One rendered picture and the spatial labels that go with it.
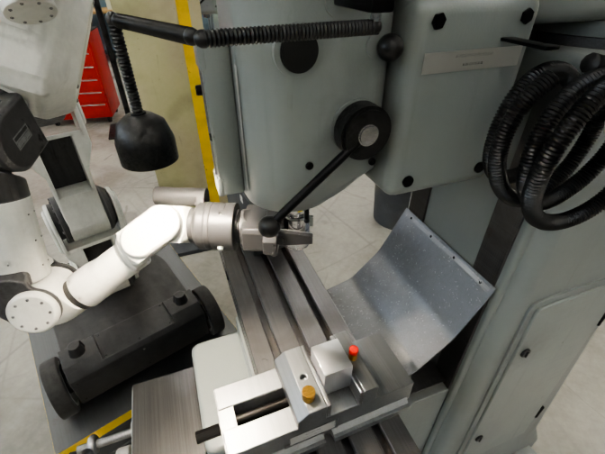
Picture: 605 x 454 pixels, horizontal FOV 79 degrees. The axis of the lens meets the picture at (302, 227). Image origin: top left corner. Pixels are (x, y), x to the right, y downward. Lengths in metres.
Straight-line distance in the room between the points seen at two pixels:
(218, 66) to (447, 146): 0.33
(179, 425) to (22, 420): 1.25
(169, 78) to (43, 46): 1.56
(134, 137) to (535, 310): 0.80
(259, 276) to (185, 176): 1.58
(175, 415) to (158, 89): 1.74
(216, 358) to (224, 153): 0.59
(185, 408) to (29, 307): 0.46
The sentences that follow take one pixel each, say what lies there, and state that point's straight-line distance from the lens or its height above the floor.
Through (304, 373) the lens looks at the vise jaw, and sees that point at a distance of 0.68.
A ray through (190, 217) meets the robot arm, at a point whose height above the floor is 1.26.
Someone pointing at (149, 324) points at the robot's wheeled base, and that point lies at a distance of 1.44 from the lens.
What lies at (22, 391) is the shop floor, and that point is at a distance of 2.29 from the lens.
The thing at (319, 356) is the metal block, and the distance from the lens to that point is 0.66.
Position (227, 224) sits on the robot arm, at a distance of 0.64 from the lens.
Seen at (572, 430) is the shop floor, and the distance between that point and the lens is 2.14.
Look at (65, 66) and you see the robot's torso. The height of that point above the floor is 1.49.
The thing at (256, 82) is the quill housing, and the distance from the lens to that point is 0.45.
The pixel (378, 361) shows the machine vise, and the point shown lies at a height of 1.01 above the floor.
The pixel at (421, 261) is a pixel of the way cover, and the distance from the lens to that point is 0.95.
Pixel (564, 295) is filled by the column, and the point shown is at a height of 1.06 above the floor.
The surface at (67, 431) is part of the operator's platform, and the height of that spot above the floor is 0.40.
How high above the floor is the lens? 1.63
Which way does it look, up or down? 36 degrees down
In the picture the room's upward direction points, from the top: straight up
